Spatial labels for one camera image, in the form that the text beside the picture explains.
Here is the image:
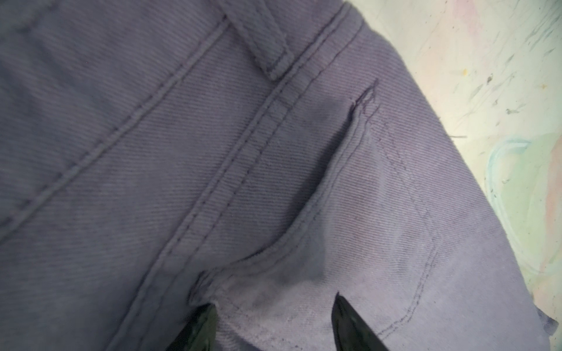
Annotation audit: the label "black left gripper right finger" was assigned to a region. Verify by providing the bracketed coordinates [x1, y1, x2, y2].
[331, 293, 388, 351]

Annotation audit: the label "purple trousers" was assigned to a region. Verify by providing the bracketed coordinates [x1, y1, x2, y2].
[1, 1, 561, 350]

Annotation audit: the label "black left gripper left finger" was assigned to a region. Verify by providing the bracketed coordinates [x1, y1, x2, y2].
[166, 304, 217, 351]

